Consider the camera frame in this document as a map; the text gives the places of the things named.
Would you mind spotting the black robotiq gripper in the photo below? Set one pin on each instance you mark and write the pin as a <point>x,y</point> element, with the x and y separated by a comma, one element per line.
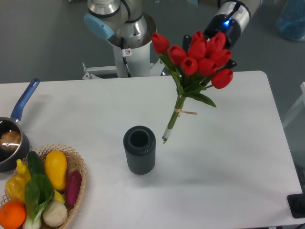
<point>220,23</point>

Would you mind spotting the red tulip bouquet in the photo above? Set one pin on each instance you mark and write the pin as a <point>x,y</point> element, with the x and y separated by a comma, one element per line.
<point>194,70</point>

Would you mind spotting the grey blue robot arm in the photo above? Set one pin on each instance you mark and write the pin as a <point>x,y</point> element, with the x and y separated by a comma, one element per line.
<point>115,13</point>

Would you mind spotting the dark grey ribbed vase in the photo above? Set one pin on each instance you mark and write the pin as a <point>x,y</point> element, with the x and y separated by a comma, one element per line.
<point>140,145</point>

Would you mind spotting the blue transparent container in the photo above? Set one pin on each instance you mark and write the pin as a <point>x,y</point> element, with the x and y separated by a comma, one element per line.
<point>291,21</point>

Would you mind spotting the black device at edge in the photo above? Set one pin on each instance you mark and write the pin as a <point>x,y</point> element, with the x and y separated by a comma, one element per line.
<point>297,205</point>

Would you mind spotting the yellow squash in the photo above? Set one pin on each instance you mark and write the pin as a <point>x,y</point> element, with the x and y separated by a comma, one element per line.
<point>56,168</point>

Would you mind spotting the purple eggplant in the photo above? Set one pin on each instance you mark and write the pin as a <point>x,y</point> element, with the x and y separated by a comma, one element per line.
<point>72,188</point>

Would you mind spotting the dark green cucumber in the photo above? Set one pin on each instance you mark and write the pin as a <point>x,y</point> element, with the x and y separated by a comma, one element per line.
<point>35,165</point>

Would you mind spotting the yellow banana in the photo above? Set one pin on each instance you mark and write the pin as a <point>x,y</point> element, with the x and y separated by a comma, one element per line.
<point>58,197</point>

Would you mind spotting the woven wicker basket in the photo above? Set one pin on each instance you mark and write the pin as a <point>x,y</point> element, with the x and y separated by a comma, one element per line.
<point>74,162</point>

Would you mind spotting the brown bread roll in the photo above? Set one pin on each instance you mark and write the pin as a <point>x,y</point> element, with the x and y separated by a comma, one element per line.
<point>10,141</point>

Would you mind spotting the green bok choy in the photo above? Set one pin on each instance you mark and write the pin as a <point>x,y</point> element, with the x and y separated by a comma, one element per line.
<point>38,193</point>

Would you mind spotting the small yellow gourd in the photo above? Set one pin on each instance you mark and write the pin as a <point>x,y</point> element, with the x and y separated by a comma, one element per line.
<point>23,170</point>

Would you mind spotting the yellow bell pepper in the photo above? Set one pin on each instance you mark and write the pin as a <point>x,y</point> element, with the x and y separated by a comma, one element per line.
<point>15,188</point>

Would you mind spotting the orange fruit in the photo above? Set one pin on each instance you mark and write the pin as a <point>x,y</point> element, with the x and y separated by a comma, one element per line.
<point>12,215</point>

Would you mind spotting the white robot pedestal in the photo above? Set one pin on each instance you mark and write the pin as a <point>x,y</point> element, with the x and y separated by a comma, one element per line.
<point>131,45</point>

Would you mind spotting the blue handled saucepan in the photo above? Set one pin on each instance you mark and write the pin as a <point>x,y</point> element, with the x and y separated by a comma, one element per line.
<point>8,158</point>

